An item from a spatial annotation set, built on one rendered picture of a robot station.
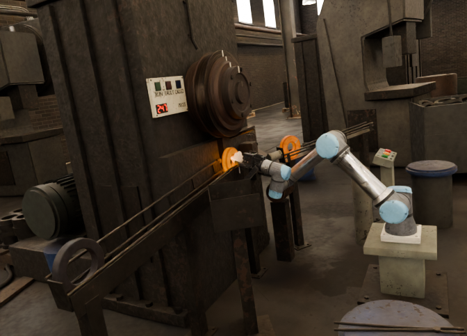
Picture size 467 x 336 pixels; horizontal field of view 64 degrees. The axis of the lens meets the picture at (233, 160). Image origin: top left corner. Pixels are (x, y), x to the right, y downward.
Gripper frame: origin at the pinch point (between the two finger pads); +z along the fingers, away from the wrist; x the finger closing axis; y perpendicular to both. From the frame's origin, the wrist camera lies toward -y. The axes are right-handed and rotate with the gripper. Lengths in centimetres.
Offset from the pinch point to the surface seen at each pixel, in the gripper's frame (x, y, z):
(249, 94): -10.0, 36.8, 0.0
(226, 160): 7.1, 1.3, -0.7
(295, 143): -53, 4, -19
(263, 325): 40, -61, -50
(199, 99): 22.5, 34.7, 11.6
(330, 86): -276, 19, 19
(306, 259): -30, -63, -49
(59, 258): 115, -4, -2
